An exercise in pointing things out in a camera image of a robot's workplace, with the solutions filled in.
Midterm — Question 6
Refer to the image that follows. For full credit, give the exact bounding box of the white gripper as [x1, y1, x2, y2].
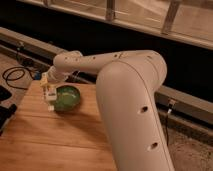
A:
[40, 66, 67, 97]

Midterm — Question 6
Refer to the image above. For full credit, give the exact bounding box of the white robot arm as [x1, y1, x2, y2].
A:
[40, 50, 175, 171]

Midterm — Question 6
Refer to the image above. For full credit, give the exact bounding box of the green ceramic bowl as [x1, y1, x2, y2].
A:
[53, 85, 81, 112]

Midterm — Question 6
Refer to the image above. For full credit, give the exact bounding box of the blue object on floor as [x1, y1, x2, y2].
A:
[33, 71, 42, 80]

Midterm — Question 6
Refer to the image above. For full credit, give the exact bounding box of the black device at left edge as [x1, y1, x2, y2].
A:
[0, 85, 18, 132]

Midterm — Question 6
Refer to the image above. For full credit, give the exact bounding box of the black coiled cable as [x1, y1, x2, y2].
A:
[2, 65, 37, 90]

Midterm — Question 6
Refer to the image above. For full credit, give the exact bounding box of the black floor cable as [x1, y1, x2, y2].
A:
[163, 103, 176, 148]

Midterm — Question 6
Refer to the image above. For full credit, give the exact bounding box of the grey metal rail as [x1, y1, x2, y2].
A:
[0, 26, 213, 141]

